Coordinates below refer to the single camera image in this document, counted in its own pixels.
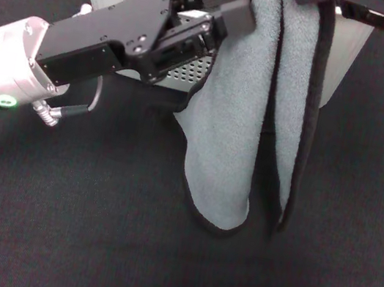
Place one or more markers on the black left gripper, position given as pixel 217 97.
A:
pixel 94 44

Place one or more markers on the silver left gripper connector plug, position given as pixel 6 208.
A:
pixel 83 10

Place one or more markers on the grey yellow towel black trim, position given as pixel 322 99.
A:
pixel 229 120

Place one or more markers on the grey perforated plastic storage basket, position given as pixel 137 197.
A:
pixel 344 59

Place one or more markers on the black tablecloth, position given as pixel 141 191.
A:
pixel 88 225

